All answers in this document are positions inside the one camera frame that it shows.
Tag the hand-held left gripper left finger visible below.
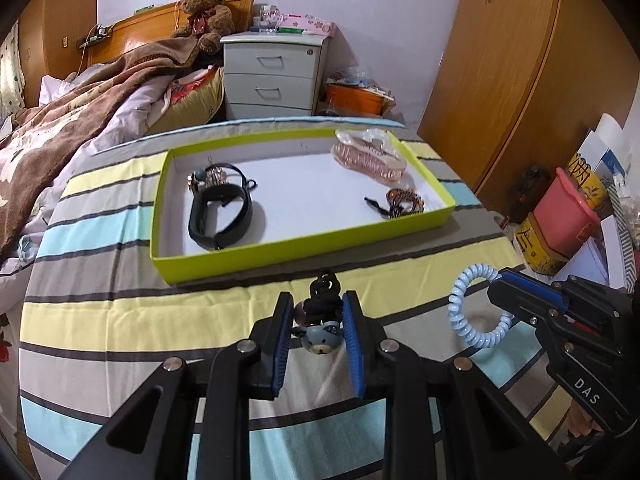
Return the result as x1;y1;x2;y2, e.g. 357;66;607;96
57;292;296;480

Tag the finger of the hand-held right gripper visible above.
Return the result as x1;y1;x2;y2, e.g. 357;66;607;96
487;280;557;333
500;268;572;313

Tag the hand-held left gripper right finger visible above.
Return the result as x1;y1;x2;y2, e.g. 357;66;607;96
341;291;571;480

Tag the blue bear black hair tie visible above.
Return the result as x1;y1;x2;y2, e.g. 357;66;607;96
292;270;347;357

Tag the light blue spiral hair tie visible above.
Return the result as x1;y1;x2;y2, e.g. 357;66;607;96
447;262;514;349

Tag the black wrist band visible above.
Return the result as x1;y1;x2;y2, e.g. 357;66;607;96
188;184;254;252

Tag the lime green cardboard box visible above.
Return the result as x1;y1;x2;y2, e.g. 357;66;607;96
150;127;457;287

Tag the black hair tie teal ball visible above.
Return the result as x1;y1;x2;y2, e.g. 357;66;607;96
187;161;260;196

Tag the clear pink hair claw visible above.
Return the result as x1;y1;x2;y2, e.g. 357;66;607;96
333;129;405;182

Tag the person's right hand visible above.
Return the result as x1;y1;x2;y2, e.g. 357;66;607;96
567;400;608;443

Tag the yellow printed carton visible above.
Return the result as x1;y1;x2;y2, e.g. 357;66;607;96
514;212;572;277

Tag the pink plastic bucket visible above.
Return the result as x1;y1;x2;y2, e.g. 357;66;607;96
532;167;604;252

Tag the black bag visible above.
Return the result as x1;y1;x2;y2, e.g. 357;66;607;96
506;164;552;222

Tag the yellow printed bag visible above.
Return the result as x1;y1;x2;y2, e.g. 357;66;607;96
566;152;614;212

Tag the striped tablecloth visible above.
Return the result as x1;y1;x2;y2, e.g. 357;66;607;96
20;117;576;480

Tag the white paper bag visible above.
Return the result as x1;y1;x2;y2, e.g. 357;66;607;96
577;112;640;181

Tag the rose gold hair clip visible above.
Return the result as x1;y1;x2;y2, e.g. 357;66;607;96
205;159;232;192

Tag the wooden wardrobe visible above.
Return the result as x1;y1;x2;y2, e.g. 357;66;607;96
417;0;640;202

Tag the orange plastic basin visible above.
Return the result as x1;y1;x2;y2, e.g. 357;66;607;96
325;82;397;119

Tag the yellow pillow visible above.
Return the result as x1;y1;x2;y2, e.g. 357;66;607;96
150;67;226;134

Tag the grey two-drawer nightstand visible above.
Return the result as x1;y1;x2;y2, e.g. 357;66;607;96
220;31;332;122

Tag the pale floral quilt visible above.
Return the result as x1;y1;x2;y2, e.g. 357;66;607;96
0;74;176;311

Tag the brown fleece blanket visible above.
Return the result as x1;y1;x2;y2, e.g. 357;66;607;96
0;35;202;262

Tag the pink floral tissue box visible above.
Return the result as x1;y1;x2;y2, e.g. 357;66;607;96
277;12;337;37

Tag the brown teddy bear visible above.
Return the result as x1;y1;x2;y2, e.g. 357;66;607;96
172;0;237;56

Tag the wooden bed headboard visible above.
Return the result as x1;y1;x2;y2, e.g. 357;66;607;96
80;0;257;67

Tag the patterned curtain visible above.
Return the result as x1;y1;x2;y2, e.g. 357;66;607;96
0;20;26;126

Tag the wooden door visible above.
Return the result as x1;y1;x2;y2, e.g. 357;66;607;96
19;0;102;107

